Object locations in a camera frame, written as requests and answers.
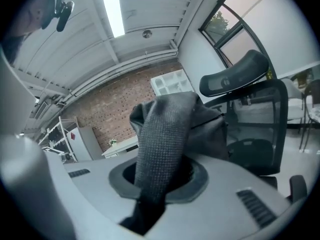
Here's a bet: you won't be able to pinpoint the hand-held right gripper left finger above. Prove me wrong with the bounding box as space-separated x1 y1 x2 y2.
46 151 141 240

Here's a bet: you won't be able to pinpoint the white ceiling pipes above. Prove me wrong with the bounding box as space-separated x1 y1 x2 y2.
56 40 179 105

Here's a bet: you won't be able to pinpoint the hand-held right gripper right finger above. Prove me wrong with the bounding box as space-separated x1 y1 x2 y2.
143 156 299 240

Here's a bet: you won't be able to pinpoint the low white cabinet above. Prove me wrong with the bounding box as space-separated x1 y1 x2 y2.
101 135 140 160

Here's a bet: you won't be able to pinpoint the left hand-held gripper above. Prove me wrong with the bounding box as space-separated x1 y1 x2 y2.
41 145 76 164

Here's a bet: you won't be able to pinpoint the black mesh office chair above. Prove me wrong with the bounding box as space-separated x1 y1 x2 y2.
199 49 309 205

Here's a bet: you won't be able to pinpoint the long ceiling light strip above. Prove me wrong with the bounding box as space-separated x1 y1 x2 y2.
99 0 126 38

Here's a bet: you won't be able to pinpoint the white metal shelving rack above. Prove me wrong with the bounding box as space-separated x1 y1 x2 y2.
37 116 79 163

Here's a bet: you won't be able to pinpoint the person's head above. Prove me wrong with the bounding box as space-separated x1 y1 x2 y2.
0 0 60 39

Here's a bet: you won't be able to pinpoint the white bookshelf desk unit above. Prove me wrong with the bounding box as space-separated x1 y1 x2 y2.
150 68 195 97

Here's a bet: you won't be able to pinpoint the black framed window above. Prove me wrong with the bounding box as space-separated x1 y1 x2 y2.
198 0 320 80

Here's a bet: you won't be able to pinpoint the grey knitted cloth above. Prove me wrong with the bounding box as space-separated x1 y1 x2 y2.
119 91 231 236

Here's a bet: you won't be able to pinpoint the white cabinet with red sticker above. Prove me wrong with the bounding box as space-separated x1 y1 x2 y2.
66 126 104 162

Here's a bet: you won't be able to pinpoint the black head-mounted camera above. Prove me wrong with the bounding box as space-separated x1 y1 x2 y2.
41 0 75 33

